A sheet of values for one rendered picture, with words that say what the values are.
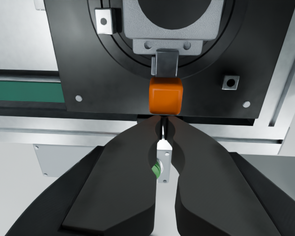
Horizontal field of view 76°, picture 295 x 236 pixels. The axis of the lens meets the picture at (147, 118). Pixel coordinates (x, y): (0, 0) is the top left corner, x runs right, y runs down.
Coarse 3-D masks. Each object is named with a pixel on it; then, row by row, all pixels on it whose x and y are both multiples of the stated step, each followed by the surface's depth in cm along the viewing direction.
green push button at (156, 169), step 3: (156, 162) 28; (156, 165) 28; (159, 165) 28; (153, 168) 28; (156, 168) 28; (159, 168) 28; (153, 171) 28; (156, 171) 28; (159, 171) 28; (156, 174) 28; (159, 174) 28
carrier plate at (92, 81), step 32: (64, 0) 18; (256, 0) 17; (288, 0) 17; (64, 32) 20; (256, 32) 19; (64, 64) 21; (96, 64) 21; (224, 64) 20; (256, 64) 20; (64, 96) 23; (96, 96) 23; (128, 96) 23; (192, 96) 22; (224, 96) 22; (256, 96) 22
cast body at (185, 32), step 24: (144, 0) 7; (168, 0) 7; (192, 0) 7; (216, 0) 8; (144, 24) 9; (168, 24) 8; (192, 24) 8; (216, 24) 8; (144, 48) 12; (168, 48) 12; (192, 48) 12
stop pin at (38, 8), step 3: (36, 0) 19; (39, 0) 19; (42, 0) 19; (36, 3) 19; (39, 3) 19; (42, 3) 19; (36, 6) 19; (39, 6) 19; (42, 6) 19; (36, 9) 19; (39, 9) 19; (42, 9) 19
